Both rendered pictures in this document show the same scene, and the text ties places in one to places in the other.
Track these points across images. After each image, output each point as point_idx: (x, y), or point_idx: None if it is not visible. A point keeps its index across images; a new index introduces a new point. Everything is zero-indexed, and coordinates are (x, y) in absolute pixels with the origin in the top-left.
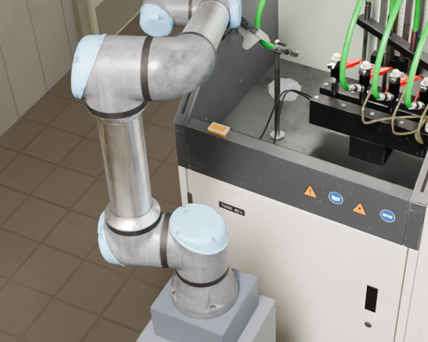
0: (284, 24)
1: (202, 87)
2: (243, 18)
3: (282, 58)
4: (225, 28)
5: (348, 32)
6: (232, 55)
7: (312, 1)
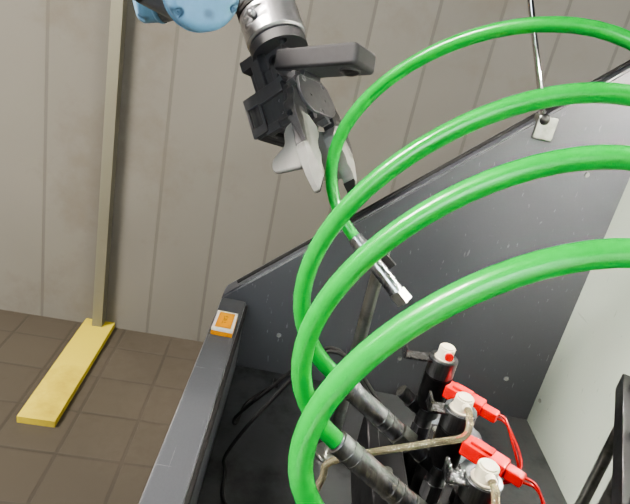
0: (559, 363)
1: (287, 270)
2: (292, 99)
3: (530, 425)
4: (271, 113)
5: (361, 180)
6: None
7: (610, 336)
